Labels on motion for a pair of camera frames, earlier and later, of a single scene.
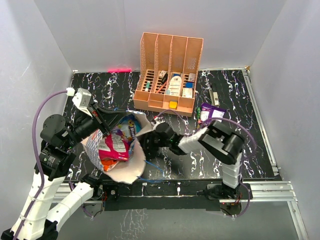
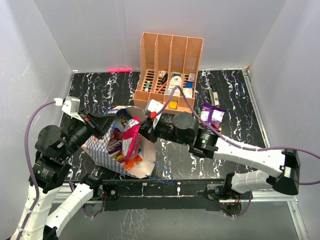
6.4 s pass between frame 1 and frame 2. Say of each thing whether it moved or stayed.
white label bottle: stayed
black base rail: stayed
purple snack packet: stayed
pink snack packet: moved
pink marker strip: stayed
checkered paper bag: moved
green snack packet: stayed
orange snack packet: moved
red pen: stayed
